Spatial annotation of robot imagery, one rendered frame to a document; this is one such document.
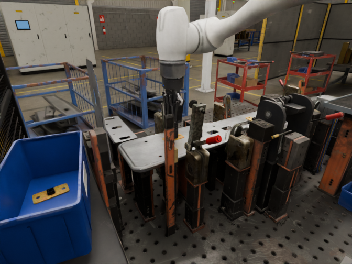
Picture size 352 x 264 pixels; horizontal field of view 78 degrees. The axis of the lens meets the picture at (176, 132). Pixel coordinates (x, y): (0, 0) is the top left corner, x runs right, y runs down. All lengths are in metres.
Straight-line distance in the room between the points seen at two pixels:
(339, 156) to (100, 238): 1.02
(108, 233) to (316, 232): 0.81
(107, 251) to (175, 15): 0.63
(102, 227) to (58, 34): 8.24
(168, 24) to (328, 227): 0.98
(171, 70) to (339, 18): 8.00
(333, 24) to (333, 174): 7.56
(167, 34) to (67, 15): 8.06
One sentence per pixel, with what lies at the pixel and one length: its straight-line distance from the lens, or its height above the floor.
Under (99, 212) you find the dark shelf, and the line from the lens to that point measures 0.58.
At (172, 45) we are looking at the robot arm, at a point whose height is 1.37.
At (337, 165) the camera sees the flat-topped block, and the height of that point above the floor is 0.86.
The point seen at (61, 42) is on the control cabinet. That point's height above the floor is 0.90.
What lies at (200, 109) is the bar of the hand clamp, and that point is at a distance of 0.65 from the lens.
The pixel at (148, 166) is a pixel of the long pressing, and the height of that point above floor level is 1.00.
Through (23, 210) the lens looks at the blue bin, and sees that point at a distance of 0.66.
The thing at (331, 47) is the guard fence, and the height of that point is 0.81.
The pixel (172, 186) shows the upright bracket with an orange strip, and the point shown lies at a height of 0.94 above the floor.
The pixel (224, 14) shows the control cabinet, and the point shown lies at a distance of 11.56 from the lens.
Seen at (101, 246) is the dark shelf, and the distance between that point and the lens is 0.52.
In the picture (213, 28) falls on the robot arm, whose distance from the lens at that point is 0.80.
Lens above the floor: 1.43
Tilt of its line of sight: 26 degrees down
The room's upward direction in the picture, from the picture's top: straight up
